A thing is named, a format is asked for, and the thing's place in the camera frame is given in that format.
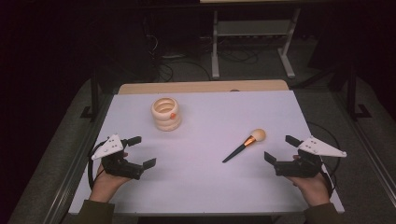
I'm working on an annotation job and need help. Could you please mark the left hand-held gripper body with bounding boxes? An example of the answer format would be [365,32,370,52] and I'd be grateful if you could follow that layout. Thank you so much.
[91,133,145,181]

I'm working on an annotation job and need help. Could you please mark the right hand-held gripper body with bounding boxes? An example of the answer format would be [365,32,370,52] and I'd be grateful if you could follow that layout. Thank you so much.
[273,135,347,179]

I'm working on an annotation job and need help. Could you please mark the makeup brush with black handle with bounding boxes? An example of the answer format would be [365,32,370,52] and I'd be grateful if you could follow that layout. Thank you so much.
[221,128,267,164]

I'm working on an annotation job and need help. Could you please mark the cream ringed brush holder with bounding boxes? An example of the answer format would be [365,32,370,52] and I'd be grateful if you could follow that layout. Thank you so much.
[150,96,182,133]

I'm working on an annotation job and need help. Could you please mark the person's left hand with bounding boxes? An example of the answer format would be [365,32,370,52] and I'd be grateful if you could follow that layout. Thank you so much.
[89,151,133,204]

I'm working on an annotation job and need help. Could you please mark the person's right hand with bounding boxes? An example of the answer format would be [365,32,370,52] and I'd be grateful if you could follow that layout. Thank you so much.
[285,154,332,208]

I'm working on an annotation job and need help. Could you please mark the black metal stand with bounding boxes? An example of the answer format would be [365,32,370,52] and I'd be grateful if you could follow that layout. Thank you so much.
[346,63,374,121]
[79,68,101,121]

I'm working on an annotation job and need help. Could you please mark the wooden table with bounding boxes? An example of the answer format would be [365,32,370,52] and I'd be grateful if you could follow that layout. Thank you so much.
[118,78,290,95]

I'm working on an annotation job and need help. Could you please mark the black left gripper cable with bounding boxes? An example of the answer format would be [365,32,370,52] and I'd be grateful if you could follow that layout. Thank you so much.
[87,140,107,191]

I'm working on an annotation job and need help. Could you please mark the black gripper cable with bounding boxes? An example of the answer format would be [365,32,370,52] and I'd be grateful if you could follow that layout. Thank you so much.
[87,140,107,191]
[307,120,342,198]

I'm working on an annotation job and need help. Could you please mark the grey metal rail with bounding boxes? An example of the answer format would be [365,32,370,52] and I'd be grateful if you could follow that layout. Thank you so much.
[46,92,114,224]
[332,91,396,200]

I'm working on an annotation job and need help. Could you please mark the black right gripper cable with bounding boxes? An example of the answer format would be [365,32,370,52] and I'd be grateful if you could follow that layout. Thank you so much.
[307,120,342,198]

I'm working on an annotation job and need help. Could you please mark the black floor cables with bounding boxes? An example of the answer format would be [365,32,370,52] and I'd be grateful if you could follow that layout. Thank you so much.
[148,31,213,83]

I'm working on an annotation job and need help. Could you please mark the grey metal stand frame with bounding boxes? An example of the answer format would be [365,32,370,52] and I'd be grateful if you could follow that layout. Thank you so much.
[210,7,302,80]

